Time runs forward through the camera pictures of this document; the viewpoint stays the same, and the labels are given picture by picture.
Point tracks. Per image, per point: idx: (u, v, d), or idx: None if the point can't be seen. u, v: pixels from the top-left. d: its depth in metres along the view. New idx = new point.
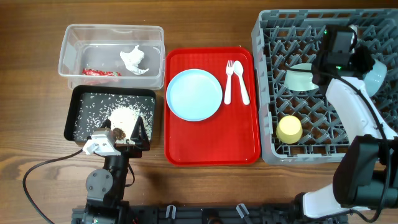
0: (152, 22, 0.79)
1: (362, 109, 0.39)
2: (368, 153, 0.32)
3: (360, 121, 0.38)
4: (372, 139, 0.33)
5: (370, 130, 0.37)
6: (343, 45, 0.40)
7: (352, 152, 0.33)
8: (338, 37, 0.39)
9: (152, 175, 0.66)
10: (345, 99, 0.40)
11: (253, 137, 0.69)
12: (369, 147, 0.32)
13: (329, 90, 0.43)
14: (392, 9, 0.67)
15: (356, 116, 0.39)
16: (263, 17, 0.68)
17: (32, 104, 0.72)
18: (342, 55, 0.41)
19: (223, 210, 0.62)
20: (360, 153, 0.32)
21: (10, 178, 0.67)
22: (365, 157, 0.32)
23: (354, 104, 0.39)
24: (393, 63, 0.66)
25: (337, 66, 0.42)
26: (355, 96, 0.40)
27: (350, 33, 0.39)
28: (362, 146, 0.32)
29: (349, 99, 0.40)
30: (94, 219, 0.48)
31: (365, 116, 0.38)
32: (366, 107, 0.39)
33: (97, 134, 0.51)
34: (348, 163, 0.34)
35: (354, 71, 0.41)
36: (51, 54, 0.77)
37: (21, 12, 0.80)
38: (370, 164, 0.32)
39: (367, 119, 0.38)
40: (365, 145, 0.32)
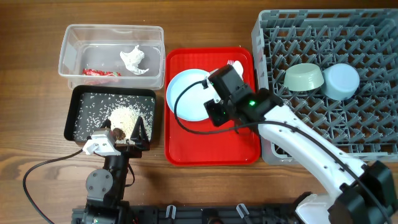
0: (152, 22, 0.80)
1: (318, 152, 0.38)
2: (357, 210, 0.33)
3: (324, 168, 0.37)
4: (350, 191, 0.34)
5: (340, 175, 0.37)
6: (234, 81, 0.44)
7: (340, 211, 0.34)
8: (226, 79, 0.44)
9: (152, 175, 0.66)
10: (291, 143, 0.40)
11: (253, 138, 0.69)
12: (353, 205, 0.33)
13: (263, 133, 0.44)
14: (392, 9, 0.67)
15: (316, 163, 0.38)
16: (263, 17, 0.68)
17: (32, 104, 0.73)
18: (242, 91, 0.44)
19: (223, 210, 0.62)
20: (354, 214, 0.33)
21: (10, 178, 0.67)
22: (359, 213, 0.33)
23: (305, 150, 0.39)
24: (393, 63, 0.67)
25: (248, 103, 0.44)
26: (299, 137, 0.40)
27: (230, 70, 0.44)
28: (351, 206, 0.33)
29: (297, 144, 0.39)
30: (94, 219, 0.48)
31: (323, 160, 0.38)
32: (318, 146, 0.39)
33: (98, 134, 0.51)
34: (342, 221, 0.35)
35: (268, 99, 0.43)
36: (51, 54, 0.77)
37: (21, 12, 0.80)
38: (363, 214, 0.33)
39: (326, 162, 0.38)
40: (352, 204, 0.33)
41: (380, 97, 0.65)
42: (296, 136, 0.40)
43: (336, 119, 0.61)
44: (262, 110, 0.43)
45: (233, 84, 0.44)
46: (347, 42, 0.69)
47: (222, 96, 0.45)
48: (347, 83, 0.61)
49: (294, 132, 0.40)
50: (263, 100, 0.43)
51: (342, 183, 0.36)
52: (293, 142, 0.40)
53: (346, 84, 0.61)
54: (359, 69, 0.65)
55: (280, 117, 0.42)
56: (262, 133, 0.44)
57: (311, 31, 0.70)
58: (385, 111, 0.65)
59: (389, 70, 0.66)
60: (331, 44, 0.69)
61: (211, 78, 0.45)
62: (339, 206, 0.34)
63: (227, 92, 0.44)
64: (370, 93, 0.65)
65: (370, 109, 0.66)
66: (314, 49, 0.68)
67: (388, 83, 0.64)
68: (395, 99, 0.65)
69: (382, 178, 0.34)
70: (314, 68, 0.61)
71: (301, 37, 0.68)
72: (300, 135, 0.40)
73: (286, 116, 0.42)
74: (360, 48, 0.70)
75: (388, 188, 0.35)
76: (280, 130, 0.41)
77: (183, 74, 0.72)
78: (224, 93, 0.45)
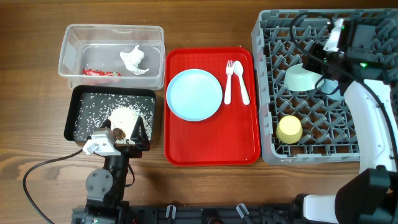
0: (152, 22, 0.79)
1: (382, 131, 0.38)
2: (378, 186, 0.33)
3: (377, 145, 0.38)
4: (384, 171, 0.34)
5: (385, 159, 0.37)
6: (364, 38, 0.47)
7: (362, 179, 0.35)
8: (359, 30, 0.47)
9: (152, 175, 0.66)
10: (368, 114, 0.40)
11: (253, 138, 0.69)
12: (379, 182, 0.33)
13: (348, 93, 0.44)
14: (392, 9, 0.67)
15: (372, 138, 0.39)
16: (263, 17, 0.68)
17: (32, 104, 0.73)
18: (362, 53, 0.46)
19: (223, 210, 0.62)
20: (372, 188, 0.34)
21: (10, 178, 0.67)
22: (376, 192, 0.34)
23: (377, 124, 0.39)
24: (393, 63, 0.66)
25: (361, 63, 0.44)
26: (377, 112, 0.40)
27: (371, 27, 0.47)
28: (374, 180, 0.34)
29: (371, 116, 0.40)
30: (93, 219, 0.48)
31: (384, 139, 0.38)
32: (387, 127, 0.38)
33: (97, 134, 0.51)
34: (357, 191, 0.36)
35: (379, 71, 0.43)
36: (52, 54, 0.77)
37: (22, 12, 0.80)
38: (379, 195, 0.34)
39: (384, 142, 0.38)
40: (377, 179, 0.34)
41: None
42: (375, 111, 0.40)
43: (336, 118, 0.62)
44: (367, 75, 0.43)
45: (360, 38, 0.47)
46: None
47: (342, 44, 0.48)
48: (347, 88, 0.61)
49: (377, 107, 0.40)
50: (377, 68, 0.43)
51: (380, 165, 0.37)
52: (370, 114, 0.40)
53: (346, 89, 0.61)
54: None
55: (376, 89, 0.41)
56: (346, 94, 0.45)
57: (311, 31, 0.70)
58: None
59: (388, 70, 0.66)
60: None
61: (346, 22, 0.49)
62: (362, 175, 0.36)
63: (351, 39, 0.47)
64: None
65: None
66: None
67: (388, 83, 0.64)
68: None
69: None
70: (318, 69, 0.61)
71: (301, 37, 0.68)
72: (380, 112, 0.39)
73: (382, 90, 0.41)
74: None
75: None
76: (366, 96, 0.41)
77: (188, 73, 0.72)
78: (346, 39, 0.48)
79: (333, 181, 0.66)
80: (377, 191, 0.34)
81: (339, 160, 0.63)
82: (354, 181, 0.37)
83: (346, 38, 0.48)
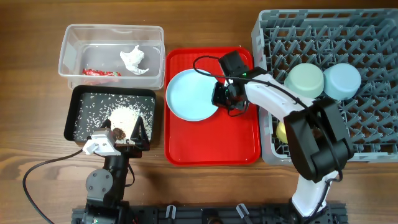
0: (152, 23, 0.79)
1: (280, 96, 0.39)
2: (303, 128, 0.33)
3: (282, 105, 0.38)
4: (296, 116, 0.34)
5: (293, 107, 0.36)
6: (237, 62, 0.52)
7: (290, 134, 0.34)
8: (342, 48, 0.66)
9: (152, 175, 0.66)
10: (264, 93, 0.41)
11: (253, 138, 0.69)
12: (298, 124, 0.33)
13: (250, 96, 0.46)
14: (392, 9, 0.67)
15: (277, 104, 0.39)
16: (263, 17, 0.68)
17: (32, 104, 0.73)
18: (239, 68, 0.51)
19: (223, 210, 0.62)
20: (297, 132, 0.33)
21: (10, 178, 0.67)
22: (302, 134, 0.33)
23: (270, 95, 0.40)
24: (393, 63, 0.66)
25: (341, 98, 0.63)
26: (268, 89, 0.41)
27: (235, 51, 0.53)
28: (295, 127, 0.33)
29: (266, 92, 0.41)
30: (94, 219, 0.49)
31: (283, 99, 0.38)
32: (278, 92, 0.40)
33: (97, 134, 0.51)
34: (293, 147, 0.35)
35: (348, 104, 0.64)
36: (52, 53, 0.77)
37: (21, 12, 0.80)
38: (310, 136, 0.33)
39: (285, 101, 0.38)
40: (297, 122, 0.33)
41: (380, 97, 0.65)
42: (267, 89, 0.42)
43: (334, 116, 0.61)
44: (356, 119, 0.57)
45: (234, 63, 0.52)
46: (347, 42, 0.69)
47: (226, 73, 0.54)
48: (348, 83, 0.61)
49: (267, 86, 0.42)
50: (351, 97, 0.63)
51: (291, 111, 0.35)
52: (262, 92, 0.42)
53: (347, 84, 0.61)
54: (359, 69, 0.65)
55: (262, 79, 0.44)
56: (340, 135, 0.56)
57: (311, 31, 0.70)
58: (385, 111, 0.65)
59: (389, 70, 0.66)
60: (331, 44, 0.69)
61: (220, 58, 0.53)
62: (288, 126, 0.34)
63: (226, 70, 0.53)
64: (370, 93, 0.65)
65: (370, 109, 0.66)
66: (314, 49, 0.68)
67: (388, 83, 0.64)
68: (395, 99, 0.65)
69: (330, 108, 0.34)
70: (313, 69, 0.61)
71: (301, 37, 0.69)
72: (270, 87, 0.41)
73: (264, 77, 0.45)
74: (360, 48, 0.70)
75: (336, 117, 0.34)
76: (256, 86, 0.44)
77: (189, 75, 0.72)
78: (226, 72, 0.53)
79: None
80: (306, 134, 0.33)
81: None
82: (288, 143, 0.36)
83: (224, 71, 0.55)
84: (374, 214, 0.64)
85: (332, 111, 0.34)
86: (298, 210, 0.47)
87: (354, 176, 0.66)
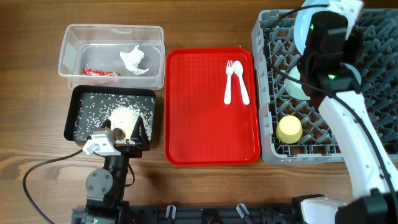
0: (152, 23, 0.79)
1: (367, 150, 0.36)
2: (376, 214, 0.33)
3: (365, 167, 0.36)
4: (379, 196, 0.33)
5: (377, 180, 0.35)
6: (337, 42, 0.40)
7: (359, 206, 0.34)
8: None
9: (152, 175, 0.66)
10: (348, 132, 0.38)
11: (253, 138, 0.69)
12: (377, 206, 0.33)
13: (322, 104, 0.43)
14: (392, 9, 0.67)
15: (359, 158, 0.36)
16: (263, 17, 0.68)
17: (32, 104, 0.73)
18: (336, 55, 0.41)
19: (224, 210, 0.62)
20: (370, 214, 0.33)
21: (10, 178, 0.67)
22: (375, 215, 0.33)
23: (357, 139, 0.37)
24: (393, 63, 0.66)
25: None
26: (357, 127, 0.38)
27: (341, 28, 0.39)
28: (371, 208, 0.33)
29: (351, 130, 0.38)
30: (93, 219, 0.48)
31: (370, 160, 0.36)
32: (367, 141, 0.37)
33: (97, 134, 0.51)
34: (354, 210, 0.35)
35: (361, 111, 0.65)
36: (52, 53, 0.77)
37: (22, 12, 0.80)
38: (378, 219, 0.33)
39: (371, 163, 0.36)
40: (374, 206, 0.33)
41: (380, 97, 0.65)
42: (355, 126, 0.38)
43: None
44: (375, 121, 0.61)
45: (333, 43, 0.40)
46: None
47: (317, 47, 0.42)
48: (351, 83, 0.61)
49: (356, 124, 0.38)
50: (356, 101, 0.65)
51: (372, 189, 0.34)
52: (349, 129, 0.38)
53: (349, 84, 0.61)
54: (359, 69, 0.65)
55: (351, 103, 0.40)
56: None
57: None
58: (385, 111, 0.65)
59: (388, 70, 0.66)
60: None
61: (318, 22, 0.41)
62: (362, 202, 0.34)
63: (323, 47, 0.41)
64: (370, 93, 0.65)
65: (370, 109, 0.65)
66: None
67: (388, 83, 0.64)
68: (395, 99, 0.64)
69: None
70: None
71: None
72: (360, 126, 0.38)
73: (356, 104, 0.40)
74: None
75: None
76: (342, 112, 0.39)
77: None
78: (321, 45, 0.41)
79: (333, 182, 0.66)
80: (376, 216, 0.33)
81: (338, 160, 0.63)
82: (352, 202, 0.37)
83: (321, 44, 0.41)
84: None
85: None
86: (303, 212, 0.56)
87: None
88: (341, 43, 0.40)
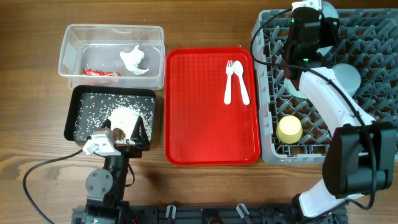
0: (152, 23, 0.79)
1: (337, 99, 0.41)
2: (349, 143, 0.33)
3: (337, 111, 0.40)
4: (351, 128, 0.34)
5: (349, 120, 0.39)
6: (313, 33, 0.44)
7: (336, 144, 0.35)
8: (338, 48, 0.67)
9: (152, 175, 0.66)
10: (320, 91, 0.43)
11: (253, 137, 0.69)
12: (350, 137, 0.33)
13: (300, 82, 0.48)
14: (392, 9, 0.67)
15: (332, 106, 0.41)
16: (263, 17, 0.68)
17: (32, 104, 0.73)
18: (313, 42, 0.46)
19: (224, 210, 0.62)
20: (345, 144, 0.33)
21: (10, 178, 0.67)
22: (350, 146, 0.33)
23: (328, 94, 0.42)
24: (393, 63, 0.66)
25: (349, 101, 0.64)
26: (328, 88, 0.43)
27: (316, 22, 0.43)
28: (344, 139, 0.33)
29: (323, 90, 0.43)
30: (93, 219, 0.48)
31: (340, 106, 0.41)
32: (337, 95, 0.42)
33: (97, 134, 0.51)
34: (334, 151, 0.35)
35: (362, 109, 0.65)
36: (53, 53, 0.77)
37: (21, 12, 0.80)
38: (355, 152, 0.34)
39: (342, 108, 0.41)
40: (347, 136, 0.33)
41: (380, 97, 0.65)
42: (326, 87, 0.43)
43: None
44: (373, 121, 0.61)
45: (310, 33, 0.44)
46: (347, 42, 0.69)
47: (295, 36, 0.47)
48: (348, 83, 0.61)
49: (326, 84, 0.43)
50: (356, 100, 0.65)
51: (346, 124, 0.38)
52: (322, 89, 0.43)
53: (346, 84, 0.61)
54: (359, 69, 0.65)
55: (326, 74, 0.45)
56: None
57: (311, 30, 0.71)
58: (386, 111, 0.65)
59: (389, 70, 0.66)
60: None
61: (295, 15, 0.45)
62: (338, 137, 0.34)
63: (302, 37, 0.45)
64: (370, 93, 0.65)
65: (370, 109, 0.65)
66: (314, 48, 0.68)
67: (388, 83, 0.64)
68: (395, 99, 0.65)
69: (387, 134, 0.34)
70: None
71: None
72: (331, 86, 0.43)
73: (328, 73, 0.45)
74: (360, 48, 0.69)
75: (390, 148, 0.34)
76: (316, 79, 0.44)
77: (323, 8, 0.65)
78: (300, 36, 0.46)
79: None
80: (352, 149, 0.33)
81: None
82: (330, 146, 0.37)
83: (300, 35, 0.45)
84: (374, 214, 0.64)
85: (388, 137, 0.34)
86: (301, 208, 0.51)
87: None
88: (317, 33, 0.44)
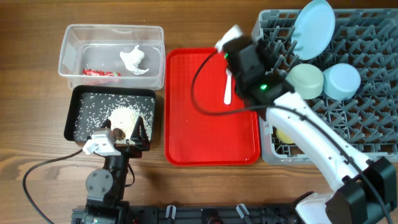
0: (152, 23, 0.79)
1: (323, 141, 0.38)
2: (356, 201, 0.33)
3: (328, 158, 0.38)
4: (351, 185, 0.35)
5: (344, 168, 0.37)
6: (251, 59, 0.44)
7: (342, 205, 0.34)
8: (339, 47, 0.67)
9: (152, 175, 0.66)
10: (299, 130, 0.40)
11: (253, 138, 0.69)
12: (354, 196, 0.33)
13: (267, 116, 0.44)
14: (392, 9, 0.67)
15: (319, 152, 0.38)
16: (263, 17, 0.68)
17: (32, 104, 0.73)
18: (255, 70, 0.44)
19: (224, 210, 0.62)
20: (353, 205, 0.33)
21: (10, 178, 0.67)
22: (357, 205, 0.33)
23: (311, 136, 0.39)
24: (393, 63, 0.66)
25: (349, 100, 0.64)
26: (306, 125, 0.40)
27: (249, 46, 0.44)
28: (351, 199, 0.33)
29: (301, 129, 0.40)
30: (93, 219, 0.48)
31: (329, 150, 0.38)
32: (323, 135, 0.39)
33: (98, 134, 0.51)
34: (341, 210, 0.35)
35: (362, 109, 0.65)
36: (53, 53, 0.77)
37: (21, 12, 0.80)
38: (362, 206, 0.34)
39: (331, 153, 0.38)
40: (351, 196, 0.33)
41: (380, 97, 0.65)
42: (303, 124, 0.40)
43: (334, 104, 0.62)
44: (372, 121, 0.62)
45: (247, 61, 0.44)
46: (347, 42, 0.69)
47: (236, 71, 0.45)
48: (348, 83, 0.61)
49: (301, 120, 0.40)
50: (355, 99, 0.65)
51: (344, 178, 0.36)
52: (300, 129, 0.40)
53: (346, 84, 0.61)
54: (359, 69, 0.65)
55: (290, 104, 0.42)
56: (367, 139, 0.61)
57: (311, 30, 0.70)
58: (385, 111, 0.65)
59: (389, 70, 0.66)
60: (331, 44, 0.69)
61: (229, 48, 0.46)
62: (343, 200, 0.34)
63: (239, 67, 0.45)
64: (370, 93, 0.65)
65: (370, 109, 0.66)
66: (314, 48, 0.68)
67: (388, 83, 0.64)
68: (395, 99, 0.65)
69: (385, 173, 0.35)
70: (313, 69, 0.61)
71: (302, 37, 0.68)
72: (308, 122, 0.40)
73: (294, 102, 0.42)
74: (360, 48, 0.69)
75: (392, 183, 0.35)
76: (286, 116, 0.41)
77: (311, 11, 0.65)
78: (239, 66, 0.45)
79: None
80: (360, 205, 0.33)
81: None
82: (332, 201, 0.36)
83: (239, 64, 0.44)
84: None
85: (387, 177, 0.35)
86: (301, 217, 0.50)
87: None
88: (255, 58, 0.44)
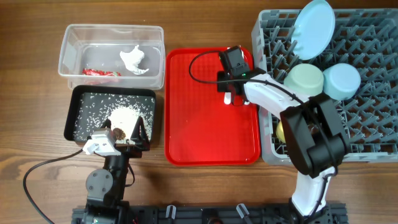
0: (152, 23, 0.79)
1: (276, 93, 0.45)
2: (295, 121, 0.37)
3: (278, 101, 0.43)
4: (292, 109, 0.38)
5: (288, 102, 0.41)
6: (237, 59, 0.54)
7: (286, 128, 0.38)
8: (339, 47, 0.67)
9: (152, 175, 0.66)
10: (262, 93, 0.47)
11: (253, 138, 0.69)
12: (292, 116, 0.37)
13: (246, 93, 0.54)
14: (392, 9, 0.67)
15: (274, 101, 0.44)
16: (263, 17, 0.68)
17: (32, 104, 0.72)
18: (240, 68, 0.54)
19: (224, 210, 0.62)
20: (291, 122, 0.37)
21: (10, 178, 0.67)
22: (296, 124, 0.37)
23: (268, 93, 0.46)
24: (393, 63, 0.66)
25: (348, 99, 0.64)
26: (267, 88, 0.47)
27: (235, 48, 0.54)
28: (290, 120, 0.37)
29: (263, 91, 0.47)
30: (93, 219, 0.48)
31: (281, 98, 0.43)
32: (277, 90, 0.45)
33: (98, 134, 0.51)
34: (288, 135, 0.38)
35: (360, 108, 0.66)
36: (53, 53, 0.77)
37: (21, 12, 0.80)
38: (303, 128, 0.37)
39: (282, 98, 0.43)
40: (291, 117, 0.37)
41: (380, 97, 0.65)
42: (265, 88, 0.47)
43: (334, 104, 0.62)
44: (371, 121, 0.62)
45: (236, 60, 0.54)
46: (347, 42, 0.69)
47: (226, 68, 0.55)
48: (347, 83, 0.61)
49: (265, 85, 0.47)
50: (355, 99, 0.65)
51: (288, 107, 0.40)
52: (262, 91, 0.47)
53: (345, 84, 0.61)
54: (359, 69, 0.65)
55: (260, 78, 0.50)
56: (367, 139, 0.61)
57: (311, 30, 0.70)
58: (385, 111, 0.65)
59: (389, 70, 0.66)
60: (331, 44, 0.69)
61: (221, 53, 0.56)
62: (285, 121, 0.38)
63: (229, 65, 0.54)
64: (370, 93, 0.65)
65: (370, 109, 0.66)
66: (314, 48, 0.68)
67: (387, 83, 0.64)
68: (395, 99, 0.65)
69: (324, 106, 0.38)
70: (314, 70, 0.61)
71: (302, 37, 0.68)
72: (269, 86, 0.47)
73: (262, 76, 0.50)
74: (360, 48, 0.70)
75: (333, 115, 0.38)
76: (255, 85, 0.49)
77: (311, 11, 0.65)
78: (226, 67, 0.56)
79: (333, 181, 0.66)
80: (300, 126, 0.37)
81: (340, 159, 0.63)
82: (285, 135, 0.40)
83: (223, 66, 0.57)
84: (374, 214, 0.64)
85: (326, 107, 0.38)
86: (297, 209, 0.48)
87: (354, 176, 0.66)
88: (241, 58, 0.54)
